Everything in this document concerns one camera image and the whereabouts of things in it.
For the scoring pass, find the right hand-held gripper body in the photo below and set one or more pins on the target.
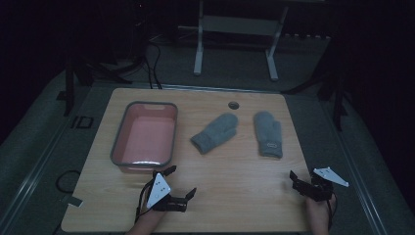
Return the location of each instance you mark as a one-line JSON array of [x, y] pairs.
[[321, 184]]

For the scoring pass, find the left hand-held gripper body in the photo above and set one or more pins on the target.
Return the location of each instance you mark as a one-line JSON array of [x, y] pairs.
[[159, 192]]

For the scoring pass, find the pink basin with grey rim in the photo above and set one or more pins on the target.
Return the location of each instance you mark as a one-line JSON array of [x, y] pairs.
[[147, 135]]

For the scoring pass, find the grey mitten with label patch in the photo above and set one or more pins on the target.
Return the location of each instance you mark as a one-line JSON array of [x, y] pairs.
[[268, 133]]

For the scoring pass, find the plain grey mitten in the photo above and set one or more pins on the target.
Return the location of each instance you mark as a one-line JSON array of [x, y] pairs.
[[215, 132]]

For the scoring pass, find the person's right hand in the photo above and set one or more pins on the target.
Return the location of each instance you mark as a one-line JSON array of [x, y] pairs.
[[318, 213]]

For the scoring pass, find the person's left hand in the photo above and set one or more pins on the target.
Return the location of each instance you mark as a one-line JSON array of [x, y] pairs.
[[148, 220]]

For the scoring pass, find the grey tape piece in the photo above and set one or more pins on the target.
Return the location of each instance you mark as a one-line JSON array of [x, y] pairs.
[[73, 201]]

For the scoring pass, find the round grey table grommet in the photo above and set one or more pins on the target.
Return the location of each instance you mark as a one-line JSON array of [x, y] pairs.
[[233, 105]]

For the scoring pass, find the black tripod stand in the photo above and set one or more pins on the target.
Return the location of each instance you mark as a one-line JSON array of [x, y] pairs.
[[332, 88], [83, 73]]

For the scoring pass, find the white metal stand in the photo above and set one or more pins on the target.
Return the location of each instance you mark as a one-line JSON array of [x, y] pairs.
[[239, 26]]

